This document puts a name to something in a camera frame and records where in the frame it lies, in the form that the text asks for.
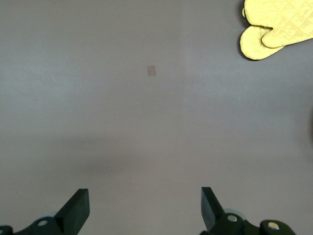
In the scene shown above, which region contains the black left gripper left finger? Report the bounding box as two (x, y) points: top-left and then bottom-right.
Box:
(13, 188), (90, 235)

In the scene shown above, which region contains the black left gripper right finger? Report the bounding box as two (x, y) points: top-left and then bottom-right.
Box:
(200, 187), (260, 235)

